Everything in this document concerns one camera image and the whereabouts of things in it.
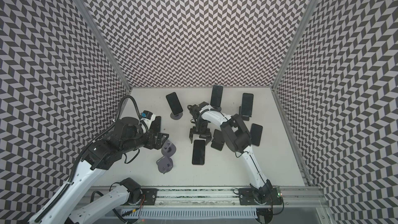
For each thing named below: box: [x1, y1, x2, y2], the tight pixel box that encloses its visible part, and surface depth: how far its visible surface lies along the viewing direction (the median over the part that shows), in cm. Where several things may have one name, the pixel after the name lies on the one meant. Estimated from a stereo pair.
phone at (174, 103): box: [165, 91, 183, 116], surface depth 98 cm
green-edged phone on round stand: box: [210, 85, 224, 108], surface depth 100 cm
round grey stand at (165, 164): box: [155, 156, 174, 175], surface depth 80 cm
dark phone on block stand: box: [240, 92, 254, 116], surface depth 96 cm
